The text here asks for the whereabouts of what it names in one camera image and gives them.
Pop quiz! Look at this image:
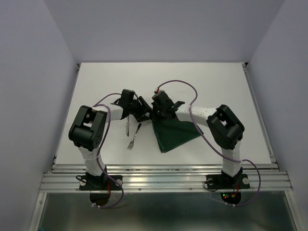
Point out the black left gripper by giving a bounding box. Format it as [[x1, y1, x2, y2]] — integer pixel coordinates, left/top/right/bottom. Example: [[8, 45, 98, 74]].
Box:
[[128, 96, 153, 123]]

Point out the dark green cloth napkin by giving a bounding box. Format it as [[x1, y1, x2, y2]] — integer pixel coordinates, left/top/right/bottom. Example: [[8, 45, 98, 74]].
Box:
[[152, 119, 200, 153]]

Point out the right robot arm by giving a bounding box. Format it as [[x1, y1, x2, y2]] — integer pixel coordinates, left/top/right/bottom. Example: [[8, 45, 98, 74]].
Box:
[[152, 91, 244, 188]]

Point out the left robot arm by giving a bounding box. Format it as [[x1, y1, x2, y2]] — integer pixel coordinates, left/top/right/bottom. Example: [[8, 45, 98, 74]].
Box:
[[68, 90, 152, 190]]

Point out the silver table knife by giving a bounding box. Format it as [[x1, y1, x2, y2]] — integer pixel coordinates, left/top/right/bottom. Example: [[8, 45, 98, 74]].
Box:
[[126, 116, 130, 137]]

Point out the silver fork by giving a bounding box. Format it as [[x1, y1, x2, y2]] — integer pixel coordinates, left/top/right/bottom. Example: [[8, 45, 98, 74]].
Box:
[[127, 123, 142, 150]]

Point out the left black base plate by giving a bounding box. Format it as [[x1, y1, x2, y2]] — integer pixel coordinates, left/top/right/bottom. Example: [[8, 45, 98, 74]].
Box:
[[76, 174, 120, 191]]

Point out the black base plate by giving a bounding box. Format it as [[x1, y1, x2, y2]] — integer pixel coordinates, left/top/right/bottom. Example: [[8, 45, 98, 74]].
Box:
[[76, 174, 120, 191], [206, 173, 250, 190]]

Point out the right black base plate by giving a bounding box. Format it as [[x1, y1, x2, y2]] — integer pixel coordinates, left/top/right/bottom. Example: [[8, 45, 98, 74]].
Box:
[[206, 173, 250, 190]]

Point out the aluminium frame rail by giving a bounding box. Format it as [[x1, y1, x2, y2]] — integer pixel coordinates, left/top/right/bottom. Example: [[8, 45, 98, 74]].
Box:
[[29, 63, 303, 231]]

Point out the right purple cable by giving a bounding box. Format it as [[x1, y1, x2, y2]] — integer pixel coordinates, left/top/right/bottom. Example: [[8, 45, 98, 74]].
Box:
[[156, 80, 262, 208]]

